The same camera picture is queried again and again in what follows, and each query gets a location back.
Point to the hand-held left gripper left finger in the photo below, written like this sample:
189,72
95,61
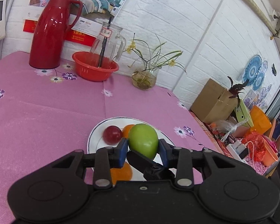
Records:
122,151

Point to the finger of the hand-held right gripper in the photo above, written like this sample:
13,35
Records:
142,163

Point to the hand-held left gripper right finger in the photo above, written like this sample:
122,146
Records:
163,151

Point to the red plum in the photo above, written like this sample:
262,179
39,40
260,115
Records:
112,134

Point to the large smooth orange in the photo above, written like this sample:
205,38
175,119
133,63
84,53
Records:
121,173
127,130

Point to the green jujube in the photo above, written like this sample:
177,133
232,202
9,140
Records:
143,141

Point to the white plate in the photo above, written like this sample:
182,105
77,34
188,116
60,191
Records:
98,142

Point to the orange plastic basket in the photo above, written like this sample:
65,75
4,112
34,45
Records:
269,155

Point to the red patterned cloth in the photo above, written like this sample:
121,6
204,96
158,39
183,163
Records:
207,130

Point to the red plastic bag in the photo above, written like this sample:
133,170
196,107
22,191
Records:
254,140

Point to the clear plastic bag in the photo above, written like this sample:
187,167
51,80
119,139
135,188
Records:
221,126

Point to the white power strip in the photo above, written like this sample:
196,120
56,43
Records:
233,148

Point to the cardboard box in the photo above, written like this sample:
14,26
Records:
212,105

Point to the pink box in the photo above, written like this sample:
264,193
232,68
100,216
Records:
241,130

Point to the glass vase with flowering plant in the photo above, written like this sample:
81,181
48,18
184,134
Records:
143,80

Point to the pink floral tablecloth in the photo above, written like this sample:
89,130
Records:
49,121

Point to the green box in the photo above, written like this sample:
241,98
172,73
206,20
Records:
243,114

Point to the red plastic basin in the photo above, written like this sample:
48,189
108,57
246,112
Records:
91,73

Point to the purple leaf plant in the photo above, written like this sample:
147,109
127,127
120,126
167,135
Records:
235,89

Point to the glass pitcher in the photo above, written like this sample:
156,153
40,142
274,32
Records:
112,46

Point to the black stirring stick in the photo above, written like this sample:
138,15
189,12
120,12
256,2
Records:
103,46

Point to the medium blue paper fan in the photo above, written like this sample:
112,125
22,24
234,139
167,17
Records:
258,81

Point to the large blue paper fan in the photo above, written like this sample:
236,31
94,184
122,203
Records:
252,68

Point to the small pale blue paper fan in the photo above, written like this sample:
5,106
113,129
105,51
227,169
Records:
264,66

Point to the red thermos jug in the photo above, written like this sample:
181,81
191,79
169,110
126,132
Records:
49,39

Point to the black wall-mounted device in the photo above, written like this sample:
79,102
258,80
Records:
274,70

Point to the white wall conduit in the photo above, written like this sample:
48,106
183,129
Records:
201,40

